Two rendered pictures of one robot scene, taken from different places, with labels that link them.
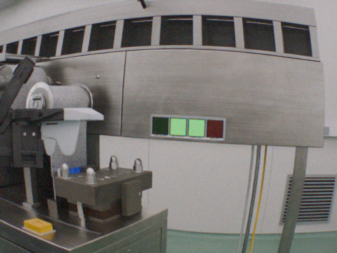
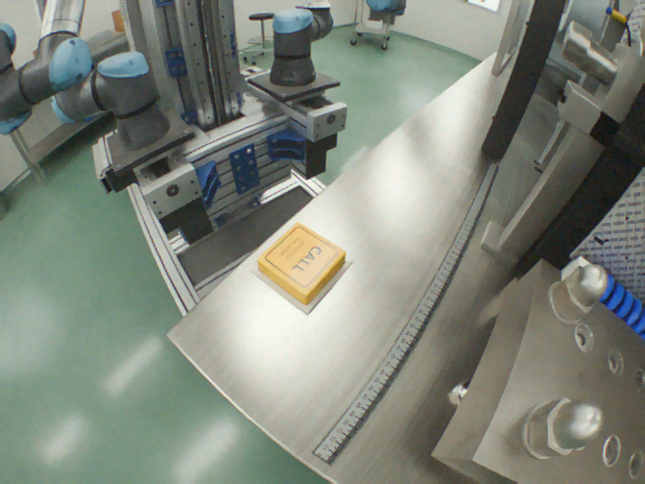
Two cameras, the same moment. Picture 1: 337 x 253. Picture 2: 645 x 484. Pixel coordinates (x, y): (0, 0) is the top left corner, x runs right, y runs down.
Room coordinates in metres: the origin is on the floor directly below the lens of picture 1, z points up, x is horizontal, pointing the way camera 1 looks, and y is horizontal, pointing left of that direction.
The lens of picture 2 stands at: (1.03, 0.20, 1.18)
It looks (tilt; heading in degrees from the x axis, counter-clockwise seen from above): 53 degrees down; 103
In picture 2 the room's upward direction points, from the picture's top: 4 degrees clockwise
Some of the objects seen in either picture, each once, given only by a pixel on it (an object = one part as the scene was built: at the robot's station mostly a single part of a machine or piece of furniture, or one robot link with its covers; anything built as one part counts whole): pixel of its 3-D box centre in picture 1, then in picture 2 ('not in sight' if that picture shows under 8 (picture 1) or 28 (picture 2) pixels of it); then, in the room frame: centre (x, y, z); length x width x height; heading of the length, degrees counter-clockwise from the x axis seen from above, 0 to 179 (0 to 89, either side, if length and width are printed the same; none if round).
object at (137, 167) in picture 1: (138, 164); not in sight; (1.47, 0.09, 1.05); 0.04 x 0.04 x 0.04
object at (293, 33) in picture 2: not in sight; (293, 30); (0.70, 1.08, 0.98); 0.13 x 0.12 x 0.14; 82
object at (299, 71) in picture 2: not in sight; (292, 64); (0.70, 1.07, 0.87); 0.15 x 0.15 x 0.10
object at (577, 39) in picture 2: not in sight; (575, 43); (1.19, 0.48, 1.18); 0.04 x 0.02 x 0.04; 68
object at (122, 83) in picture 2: not in sight; (124, 80); (0.41, 0.66, 0.98); 0.13 x 0.12 x 0.14; 30
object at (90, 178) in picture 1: (90, 175); (569, 425); (1.17, 0.21, 1.05); 0.04 x 0.04 x 0.04
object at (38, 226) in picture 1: (38, 225); (301, 261); (0.97, 0.36, 0.91); 0.07 x 0.07 x 0.02; 68
